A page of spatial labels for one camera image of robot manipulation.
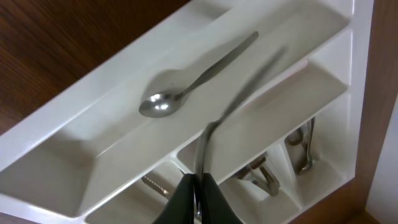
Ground large metal spoon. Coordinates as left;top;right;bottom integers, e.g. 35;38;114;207
285;117;316;175

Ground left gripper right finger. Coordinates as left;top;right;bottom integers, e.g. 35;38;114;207
200;173;243;224

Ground white plastic cutlery tray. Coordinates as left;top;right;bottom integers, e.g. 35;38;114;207
1;0;373;223

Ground metal fork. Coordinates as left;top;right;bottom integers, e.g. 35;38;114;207
232;154;280;197

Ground metal tweezers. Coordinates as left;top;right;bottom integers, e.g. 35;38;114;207
141;176;170;200

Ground small metal teaspoon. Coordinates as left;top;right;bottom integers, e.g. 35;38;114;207
193;46;287;218
139;31;259;118

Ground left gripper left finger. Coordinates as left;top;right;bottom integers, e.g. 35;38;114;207
153;174;195;224

